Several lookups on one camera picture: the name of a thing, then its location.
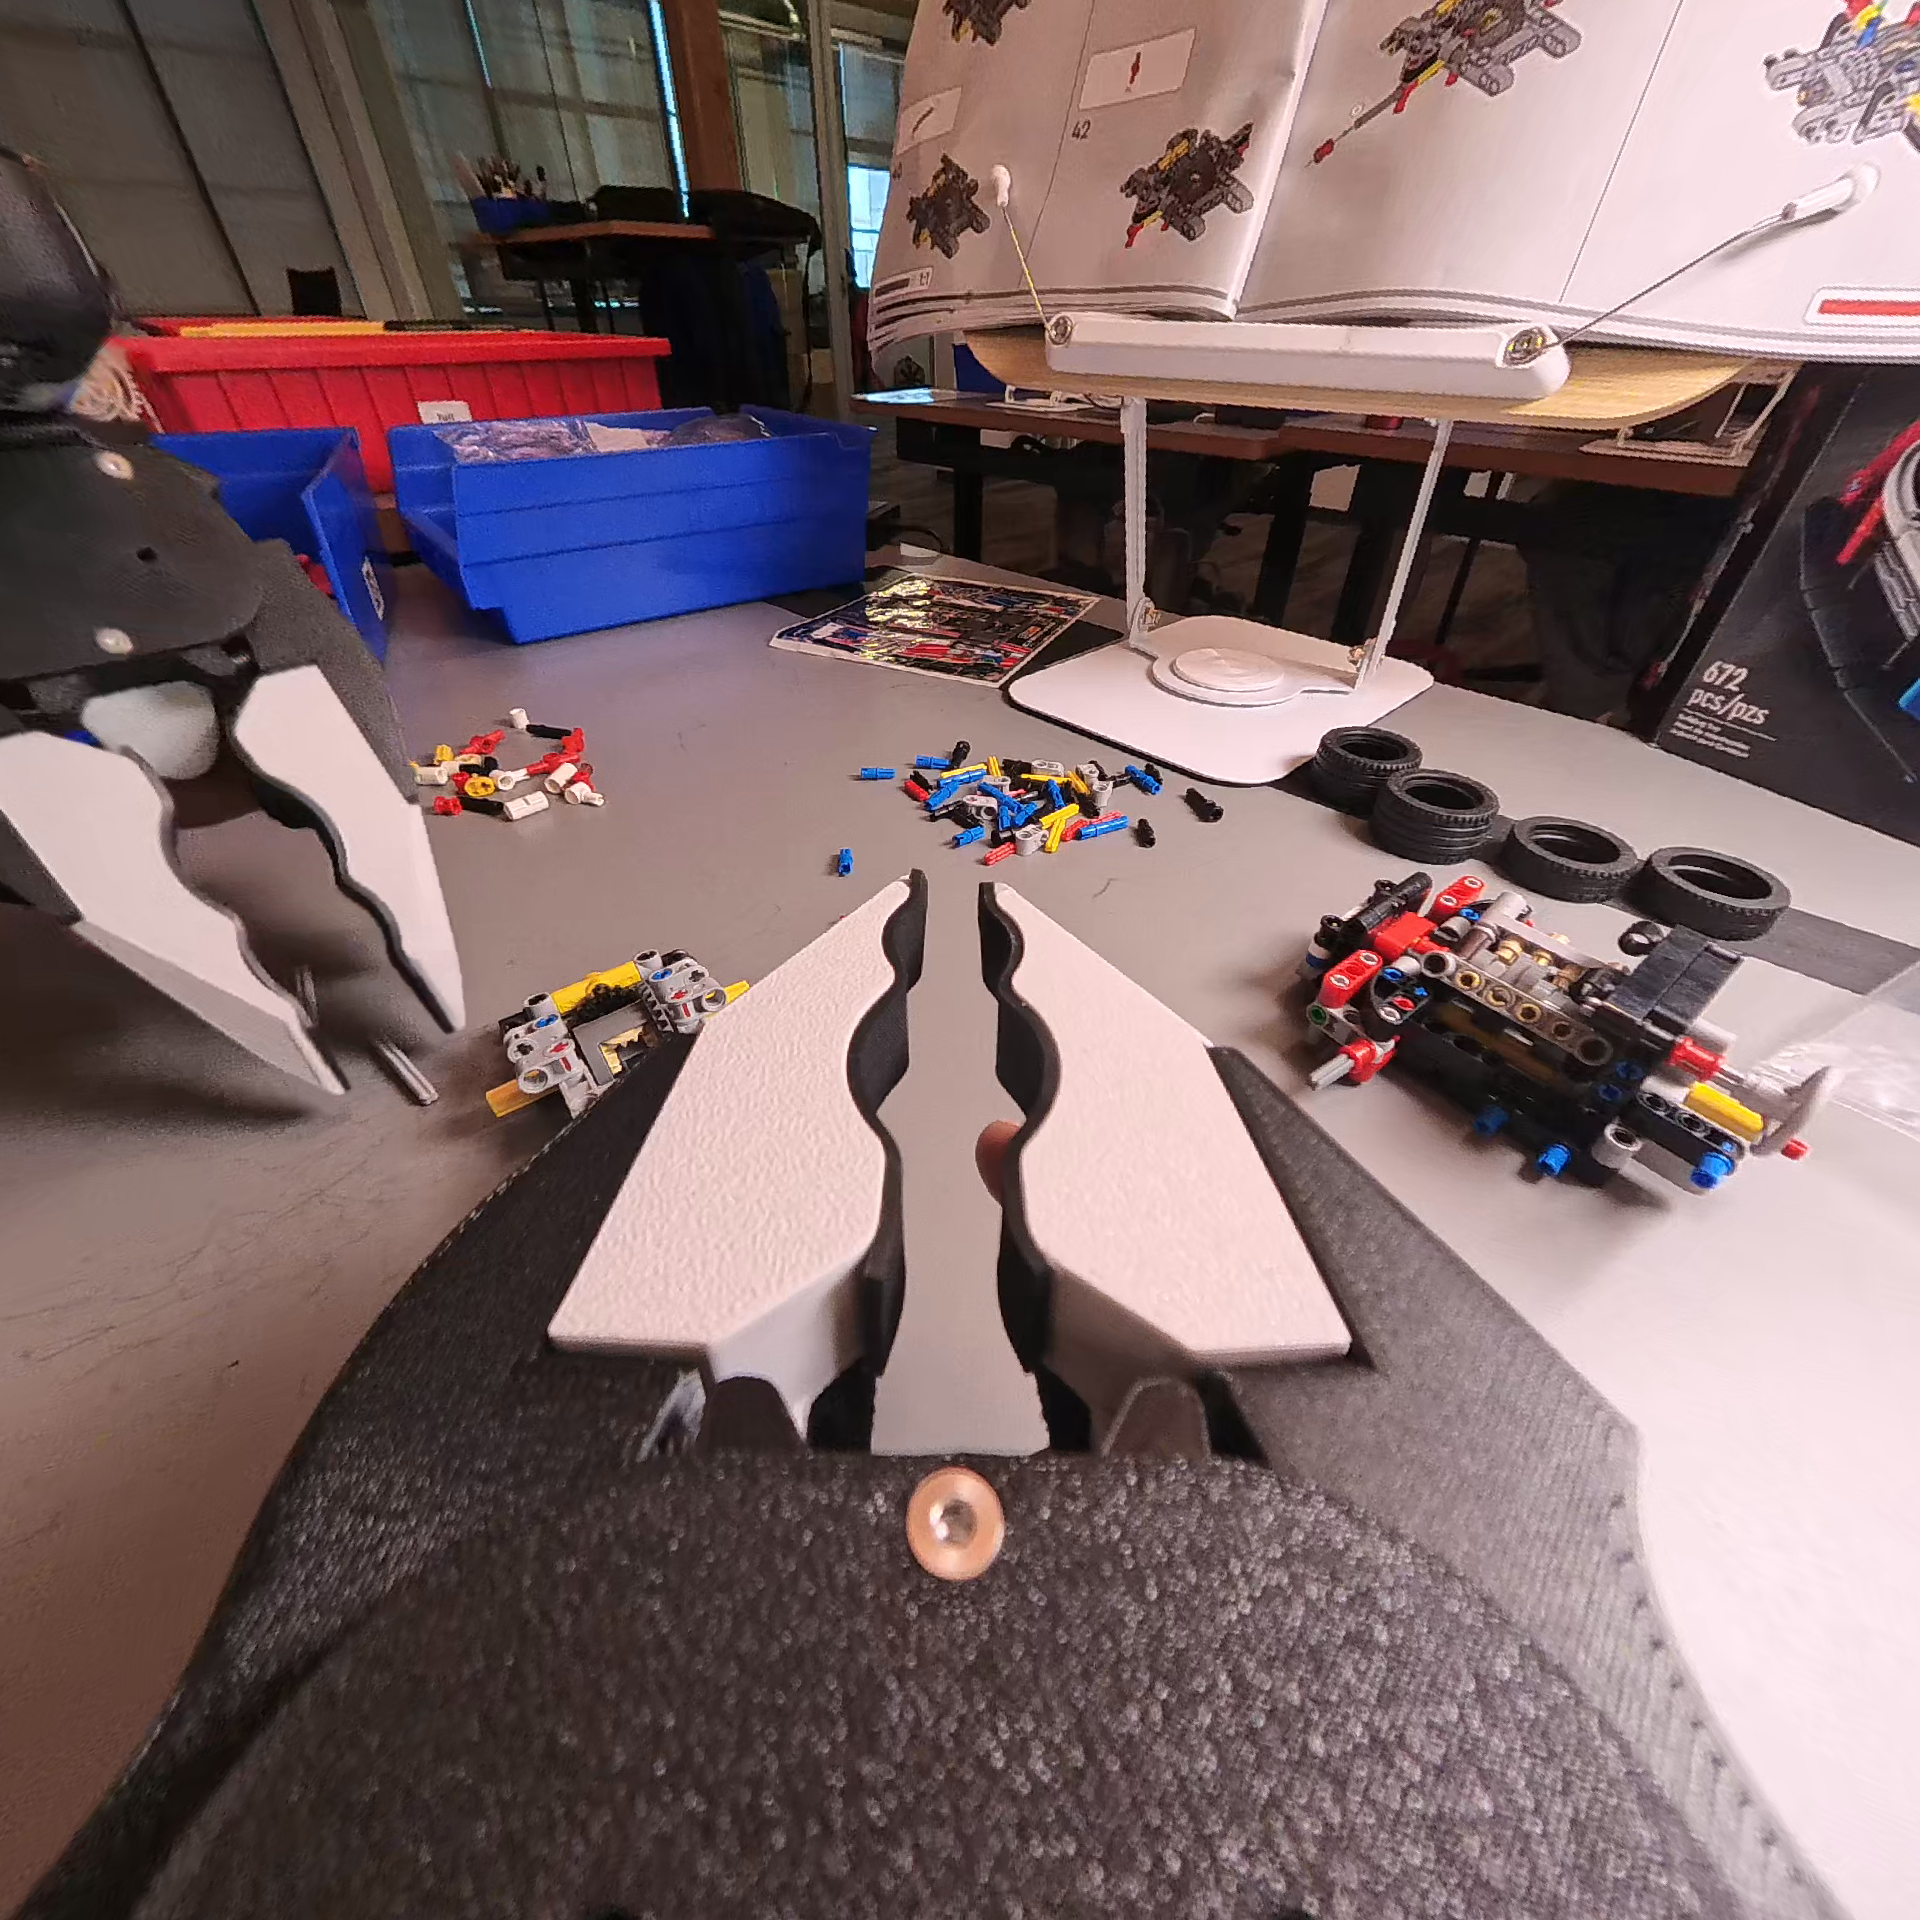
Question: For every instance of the clear plastic bag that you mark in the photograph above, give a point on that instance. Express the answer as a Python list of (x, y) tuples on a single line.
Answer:
[(1851, 1051)]

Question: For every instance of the pile of blue yellow lego pins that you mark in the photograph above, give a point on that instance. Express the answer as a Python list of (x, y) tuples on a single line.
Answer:
[(1026, 804)]

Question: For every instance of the red plastic bin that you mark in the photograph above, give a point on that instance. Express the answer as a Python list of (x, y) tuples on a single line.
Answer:
[(301, 398)]

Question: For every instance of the grey lego axle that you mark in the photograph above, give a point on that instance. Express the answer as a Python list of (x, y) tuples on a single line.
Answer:
[(406, 1072)]

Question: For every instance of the small grey yellow lego gear assembly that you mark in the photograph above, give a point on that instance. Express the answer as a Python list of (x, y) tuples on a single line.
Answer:
[(616, 1020)]

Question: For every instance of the open lego instruction booklet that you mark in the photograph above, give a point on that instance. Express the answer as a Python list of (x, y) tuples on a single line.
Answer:
[(1425, 150)]

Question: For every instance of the lego sticker sheet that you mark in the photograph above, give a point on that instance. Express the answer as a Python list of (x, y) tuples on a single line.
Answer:
[(938, 623)]

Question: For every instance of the large blue plastic bin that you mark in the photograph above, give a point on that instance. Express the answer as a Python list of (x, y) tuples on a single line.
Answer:
[(630, 533)]

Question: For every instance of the person's right hand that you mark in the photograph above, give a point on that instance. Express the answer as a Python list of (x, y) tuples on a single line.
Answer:
[(1000, 1162)]

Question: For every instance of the pile of red white lego pieces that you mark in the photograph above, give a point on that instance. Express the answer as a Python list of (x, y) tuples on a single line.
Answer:
[(517, 773)]

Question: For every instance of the long wooden table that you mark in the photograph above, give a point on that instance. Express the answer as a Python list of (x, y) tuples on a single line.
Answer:
[(1230, 438)]

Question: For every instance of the large black red lego chassis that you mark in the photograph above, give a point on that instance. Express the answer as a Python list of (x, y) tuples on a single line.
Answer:
[(1530, 1020)]

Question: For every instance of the blue tub of tools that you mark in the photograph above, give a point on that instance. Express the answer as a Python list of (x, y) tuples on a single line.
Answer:
[(507, 206)]

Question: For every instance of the dark background desk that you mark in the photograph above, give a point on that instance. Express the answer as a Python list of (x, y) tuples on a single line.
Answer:
[(630, 240)]

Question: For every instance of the crumpled clear plastic bags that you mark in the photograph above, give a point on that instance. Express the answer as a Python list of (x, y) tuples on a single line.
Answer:
[(600, 435)]

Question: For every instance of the white book stand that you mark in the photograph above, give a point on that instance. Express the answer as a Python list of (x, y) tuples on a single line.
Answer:
[(1080, 706)]

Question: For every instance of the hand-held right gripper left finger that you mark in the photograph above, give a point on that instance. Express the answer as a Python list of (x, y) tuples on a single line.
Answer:
[(735, 1172)]

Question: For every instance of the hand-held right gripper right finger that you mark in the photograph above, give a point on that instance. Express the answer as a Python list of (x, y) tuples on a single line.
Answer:
[(1170, 1200)]

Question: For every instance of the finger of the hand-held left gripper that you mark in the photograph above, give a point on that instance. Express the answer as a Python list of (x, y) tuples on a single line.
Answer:
[(353, 781), (105, 855)]

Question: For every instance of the small blue plastic bin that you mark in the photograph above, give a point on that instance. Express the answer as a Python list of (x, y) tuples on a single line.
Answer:
[(346, 541)]

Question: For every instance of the black lego set box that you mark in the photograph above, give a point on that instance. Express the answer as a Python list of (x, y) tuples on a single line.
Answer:
[(1799, 645)]

